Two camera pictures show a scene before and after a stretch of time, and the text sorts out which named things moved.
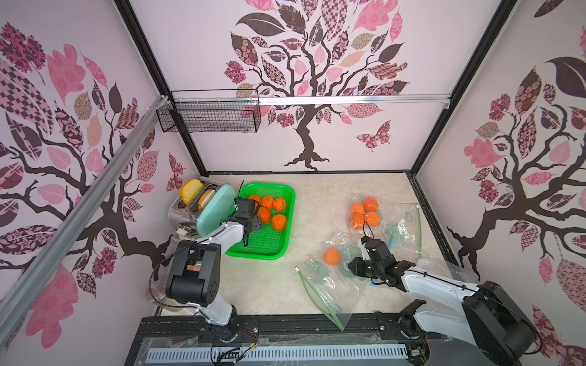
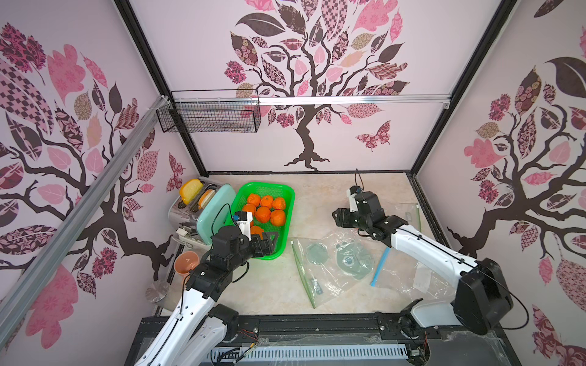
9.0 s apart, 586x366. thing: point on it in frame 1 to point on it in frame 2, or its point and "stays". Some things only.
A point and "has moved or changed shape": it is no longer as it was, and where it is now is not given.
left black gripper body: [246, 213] to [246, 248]
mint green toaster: [189, 221] stays
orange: [255, 197] stays
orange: [263, 214] stays
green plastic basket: [267, 242] stays
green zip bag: [329, 280] has moved or changed shape
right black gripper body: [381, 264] to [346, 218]
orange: [279, 203] stays
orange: [267, 201] stays
